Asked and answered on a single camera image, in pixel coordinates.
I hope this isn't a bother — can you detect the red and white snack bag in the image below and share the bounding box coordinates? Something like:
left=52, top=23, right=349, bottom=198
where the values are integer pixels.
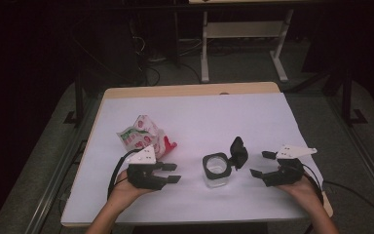
left=116, top=114, right=178, bottom=160

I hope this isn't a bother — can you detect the hand-held gripper cable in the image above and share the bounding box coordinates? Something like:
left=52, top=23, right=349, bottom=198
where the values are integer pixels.
left=301, top=164, right=325, bottom=207
left=106, top=149, right=141, bottom=200

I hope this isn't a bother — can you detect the white table mat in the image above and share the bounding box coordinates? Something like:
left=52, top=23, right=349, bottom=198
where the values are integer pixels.
left=60, top=92, right=324, bottom=225

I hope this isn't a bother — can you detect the tangle of floor cables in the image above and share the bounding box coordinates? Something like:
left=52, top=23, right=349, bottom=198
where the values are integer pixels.
left=132, top=33, right=203, bottom=87

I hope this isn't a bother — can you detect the person's left hand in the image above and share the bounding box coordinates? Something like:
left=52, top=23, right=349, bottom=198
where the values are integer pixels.
left=108, top=170, right=154, bottom=209

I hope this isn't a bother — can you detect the white metal desk frame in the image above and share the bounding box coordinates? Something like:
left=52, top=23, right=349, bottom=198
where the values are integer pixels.
left=188, top=0, right=295, bottom=84

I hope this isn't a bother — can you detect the black metal stand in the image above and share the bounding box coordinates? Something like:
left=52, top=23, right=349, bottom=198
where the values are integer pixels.
left=340, top=62, right=369, bottom=127
left=62, top=69, right=86, bottom=127

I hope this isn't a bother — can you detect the right hand-held gripper cable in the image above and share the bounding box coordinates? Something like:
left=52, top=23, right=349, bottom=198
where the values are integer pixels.
left=301, top=164, right=325, bottom=207

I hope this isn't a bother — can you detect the wooden table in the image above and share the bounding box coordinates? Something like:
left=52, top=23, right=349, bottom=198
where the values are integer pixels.
left=59, top=81, right=334, bottom=228

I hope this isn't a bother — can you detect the person's right hand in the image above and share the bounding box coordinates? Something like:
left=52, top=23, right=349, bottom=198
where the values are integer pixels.
left=277, top=175, right=322, bottom=209

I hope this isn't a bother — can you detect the black floor cable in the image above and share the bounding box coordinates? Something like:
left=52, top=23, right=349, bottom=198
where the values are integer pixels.
left=322, top=180, right=374, bottom=226

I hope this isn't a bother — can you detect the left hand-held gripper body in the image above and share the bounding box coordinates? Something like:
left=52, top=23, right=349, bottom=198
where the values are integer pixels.
left=126, top=145, right=168, bottom=191

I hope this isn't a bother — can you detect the clear jar with black lid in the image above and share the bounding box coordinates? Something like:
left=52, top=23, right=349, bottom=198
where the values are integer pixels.
left=202, top=136, right=249, bottom=189

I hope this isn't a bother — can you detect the left hand-held gripper cable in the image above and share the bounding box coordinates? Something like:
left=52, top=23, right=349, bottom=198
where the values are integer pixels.
left=106, top=149, right=141, bottom=200

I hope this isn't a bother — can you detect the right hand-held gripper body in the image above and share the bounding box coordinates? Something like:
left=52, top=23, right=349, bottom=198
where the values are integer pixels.
left=262, top=144, right=318, bottom=188

